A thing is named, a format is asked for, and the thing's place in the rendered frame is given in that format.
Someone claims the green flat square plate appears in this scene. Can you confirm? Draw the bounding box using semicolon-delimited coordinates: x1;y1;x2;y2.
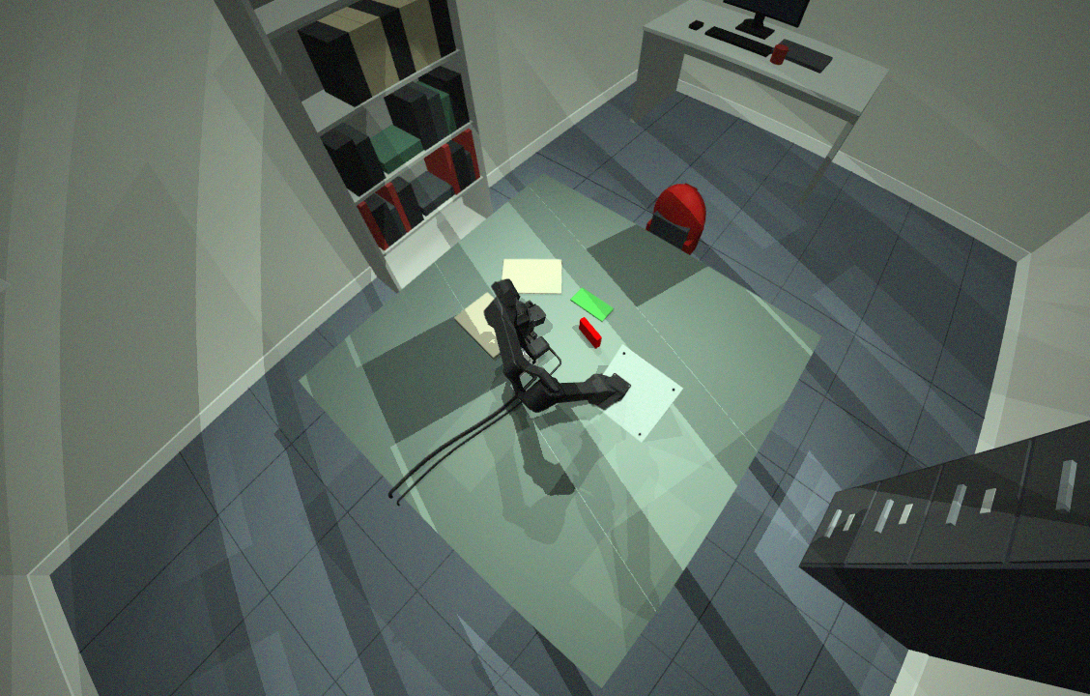
571;286;614;322

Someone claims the red rectangular block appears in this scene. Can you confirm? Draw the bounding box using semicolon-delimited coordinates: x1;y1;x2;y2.
579;317;602;349

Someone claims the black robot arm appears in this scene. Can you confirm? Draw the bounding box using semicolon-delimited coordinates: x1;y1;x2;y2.
483;278;631;413

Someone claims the beige flat board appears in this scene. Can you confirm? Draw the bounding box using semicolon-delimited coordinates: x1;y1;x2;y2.
502;259;562;294

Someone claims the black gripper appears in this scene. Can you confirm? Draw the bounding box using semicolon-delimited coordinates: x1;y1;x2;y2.
514;318;550;361

